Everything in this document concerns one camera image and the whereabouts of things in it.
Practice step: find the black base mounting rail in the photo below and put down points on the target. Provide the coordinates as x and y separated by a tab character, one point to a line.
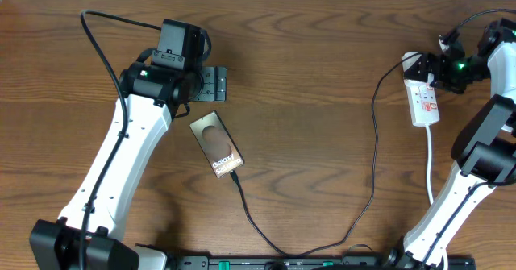
357	261

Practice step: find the white power strip red switches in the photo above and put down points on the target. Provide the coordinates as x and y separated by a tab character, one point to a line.
421	96

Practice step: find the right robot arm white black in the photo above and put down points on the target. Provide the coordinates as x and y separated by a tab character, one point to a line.
481	160

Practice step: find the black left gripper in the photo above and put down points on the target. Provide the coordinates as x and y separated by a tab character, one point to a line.
217	88

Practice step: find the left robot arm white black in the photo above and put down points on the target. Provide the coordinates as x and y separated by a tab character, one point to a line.
88	233

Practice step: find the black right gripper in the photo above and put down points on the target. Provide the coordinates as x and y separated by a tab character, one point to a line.
427	59

